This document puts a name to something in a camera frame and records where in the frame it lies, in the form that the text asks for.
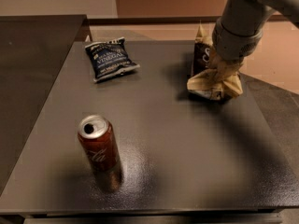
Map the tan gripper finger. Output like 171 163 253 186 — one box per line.
214 58 244 98
207 47 221 69

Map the brown chip bag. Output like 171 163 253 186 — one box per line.
187 25 236 101

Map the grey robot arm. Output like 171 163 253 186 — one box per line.
209 0 299 97

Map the blue chip bag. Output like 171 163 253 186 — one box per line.
85 37 140 82

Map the red soda can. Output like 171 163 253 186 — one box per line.
78 115 121 192

